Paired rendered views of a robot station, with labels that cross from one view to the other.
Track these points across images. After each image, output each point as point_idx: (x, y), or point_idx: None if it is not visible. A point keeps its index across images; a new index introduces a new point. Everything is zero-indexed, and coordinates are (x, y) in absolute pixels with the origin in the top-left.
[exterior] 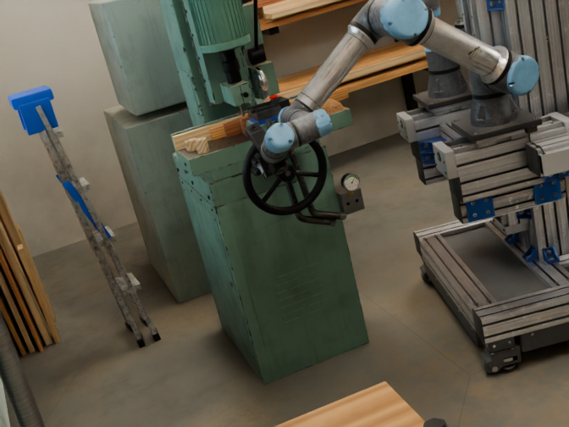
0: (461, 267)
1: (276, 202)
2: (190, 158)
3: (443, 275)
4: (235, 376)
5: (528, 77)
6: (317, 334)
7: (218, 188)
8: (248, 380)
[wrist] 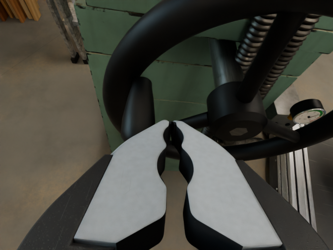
0: (306, 188)
1: (190, 82)
2: None
3: (287, 183)
4: (104, 142)
5: None
6: (167, 162)
7: (95, 23)
8: (109, 154)
